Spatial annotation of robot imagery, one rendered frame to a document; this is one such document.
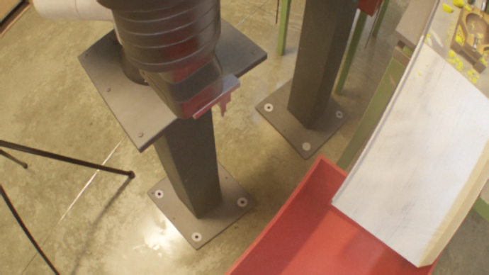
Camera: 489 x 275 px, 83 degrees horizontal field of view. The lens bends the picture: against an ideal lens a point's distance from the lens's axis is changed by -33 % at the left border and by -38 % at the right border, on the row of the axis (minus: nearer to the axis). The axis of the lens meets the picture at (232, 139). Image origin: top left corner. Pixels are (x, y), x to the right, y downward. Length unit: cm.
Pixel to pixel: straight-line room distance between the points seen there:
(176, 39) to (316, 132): 140
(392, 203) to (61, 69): 176
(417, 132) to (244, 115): 109
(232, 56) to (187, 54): 40
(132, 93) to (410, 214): 53
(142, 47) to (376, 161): 50
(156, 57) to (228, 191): 127
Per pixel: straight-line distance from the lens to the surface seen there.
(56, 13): 58
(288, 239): 92
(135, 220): 153
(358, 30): 136
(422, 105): 68
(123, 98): 64
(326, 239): 94
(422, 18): 76
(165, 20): 22
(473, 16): 83
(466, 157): 71
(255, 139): 159
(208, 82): 30
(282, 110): 163
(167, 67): 26
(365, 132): 99
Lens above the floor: 145
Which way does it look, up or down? 66 degrees down
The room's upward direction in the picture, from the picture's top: 1 degrees counter-clockwise
